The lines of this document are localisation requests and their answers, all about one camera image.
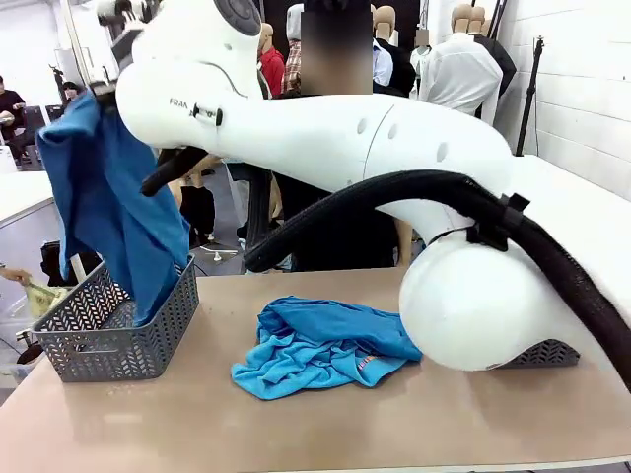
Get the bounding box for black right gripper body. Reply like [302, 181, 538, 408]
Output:
[101, 28, 147, 95]

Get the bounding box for pale yellow cloth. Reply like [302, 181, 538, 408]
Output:
[23, 280, 70, 320]

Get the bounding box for crouching bystander's hand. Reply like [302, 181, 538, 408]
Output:
[0, 268, 32, 288]

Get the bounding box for bystander in black top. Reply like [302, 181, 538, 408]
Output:
[61, 81, 85, 107]

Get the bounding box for bystander in black sweatshirt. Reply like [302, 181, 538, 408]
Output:
[0, 76, 32, 164]

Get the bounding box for mannequin in red top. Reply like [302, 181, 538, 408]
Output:
[257, 22, 287, 99]

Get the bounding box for mannequin in plaid shirt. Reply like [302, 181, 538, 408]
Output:
[283, 3, 305, 95]

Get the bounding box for large clear plastic bin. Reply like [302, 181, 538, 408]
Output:
[0, 283, 68, 390]

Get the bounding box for mannequin in open blue shirt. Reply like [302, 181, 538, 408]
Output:
[372, 37, 394, 86]

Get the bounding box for grey perforated plastic basket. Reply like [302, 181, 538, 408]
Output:
[495, 338, 582, 370]
[32, 253, 201, 384]

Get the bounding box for person in black t-shirt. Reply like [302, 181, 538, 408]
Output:
[273, 0, 410, 272]

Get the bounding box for mannequin in black jacket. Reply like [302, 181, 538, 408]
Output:
[373, 4, 419, 99]

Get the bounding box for small distant mannequin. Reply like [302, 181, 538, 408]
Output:
[410, 28, 434, 83]

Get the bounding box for light blue garment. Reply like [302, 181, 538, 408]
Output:
[230, 324, 413, 402]

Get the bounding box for mannequin in white shirt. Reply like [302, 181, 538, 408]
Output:
[417, 3, 505, 127]

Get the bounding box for mannequin in black coat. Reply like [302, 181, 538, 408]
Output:
[470, 4, 518, 100]

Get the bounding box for black tripod stand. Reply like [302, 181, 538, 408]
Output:
[515, 34, 546, 158]

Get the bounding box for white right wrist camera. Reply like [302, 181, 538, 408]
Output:
[96, 0, 145, 27]

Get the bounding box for black metal frame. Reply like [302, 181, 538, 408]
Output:
[485, 0, 512, 40]

